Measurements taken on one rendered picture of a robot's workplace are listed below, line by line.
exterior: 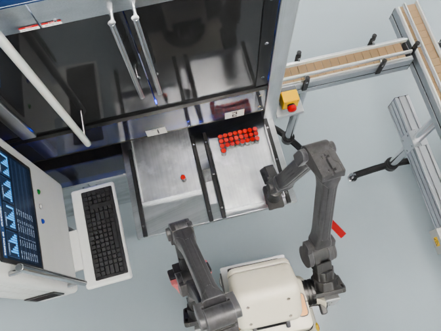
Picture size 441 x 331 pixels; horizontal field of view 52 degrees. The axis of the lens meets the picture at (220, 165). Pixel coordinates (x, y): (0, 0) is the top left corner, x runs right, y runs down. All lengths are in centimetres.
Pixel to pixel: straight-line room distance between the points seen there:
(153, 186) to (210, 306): 90
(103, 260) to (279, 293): 91
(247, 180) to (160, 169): 39
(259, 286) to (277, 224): 147
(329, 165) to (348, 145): 175
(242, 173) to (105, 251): 68
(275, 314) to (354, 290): 146
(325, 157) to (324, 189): 9
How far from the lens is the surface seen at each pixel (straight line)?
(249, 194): 197
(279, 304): 143
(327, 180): 131
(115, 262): 203
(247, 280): 144
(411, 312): 296
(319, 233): 147
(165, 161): 203
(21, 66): 131
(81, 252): 210
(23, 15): 127
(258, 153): 203
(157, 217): 197
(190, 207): 196
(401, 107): 265
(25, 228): 167
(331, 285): 159
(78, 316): 293
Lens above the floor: 278
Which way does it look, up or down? 71 degrees down
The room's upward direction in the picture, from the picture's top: 5 degrees counter-clockwise
